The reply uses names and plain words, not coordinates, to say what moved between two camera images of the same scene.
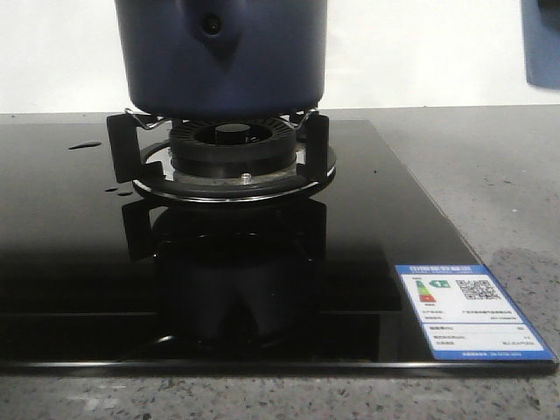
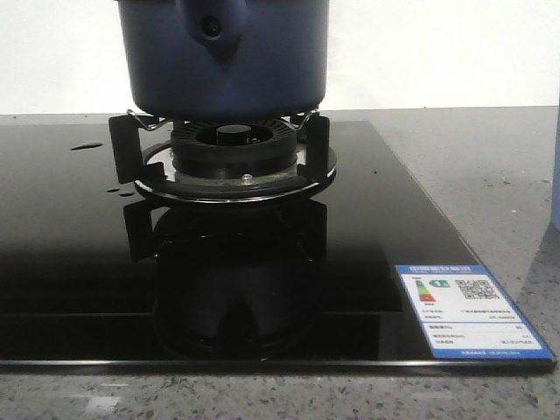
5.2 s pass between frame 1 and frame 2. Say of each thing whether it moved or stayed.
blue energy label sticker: stayed
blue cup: moved
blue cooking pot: stayed
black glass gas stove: stayed
